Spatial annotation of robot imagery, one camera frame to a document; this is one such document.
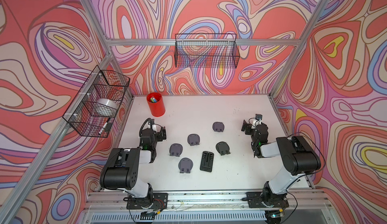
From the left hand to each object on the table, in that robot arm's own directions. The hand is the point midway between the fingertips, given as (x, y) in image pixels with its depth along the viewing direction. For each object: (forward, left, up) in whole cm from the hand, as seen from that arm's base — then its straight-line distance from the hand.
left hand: (157, 128), depth 94 cm
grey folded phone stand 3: (-12, -12, -7) cm, 18 cm away
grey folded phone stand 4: (-21, -18, -6) cm, 29 cm away
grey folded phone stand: (+5, -40, -6) cm, 40 cm away
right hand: (+3, -61, 0) cm, 61 cm away
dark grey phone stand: (-11, -41, -6) cm, 43 cm away
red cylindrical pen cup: (+17, +3, +4) cm, 18 cm away
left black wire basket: (-6, +26, +23) cm, 36 cm away
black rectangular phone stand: (-20, -31, -4) cm, 37 cm away
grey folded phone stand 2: (-5, -23, -6) cm, 24 cm away
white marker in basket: (-12, +21, +19) cm, 30 cm away
